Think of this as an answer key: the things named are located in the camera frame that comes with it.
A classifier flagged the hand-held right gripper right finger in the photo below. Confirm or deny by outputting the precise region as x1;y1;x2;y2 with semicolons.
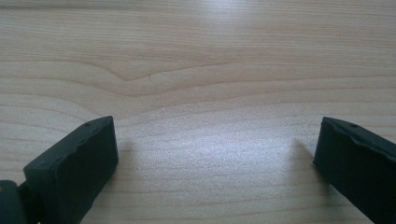
313;116;396;224

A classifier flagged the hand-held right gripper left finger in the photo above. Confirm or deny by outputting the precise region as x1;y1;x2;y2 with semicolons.
18;116;120;224

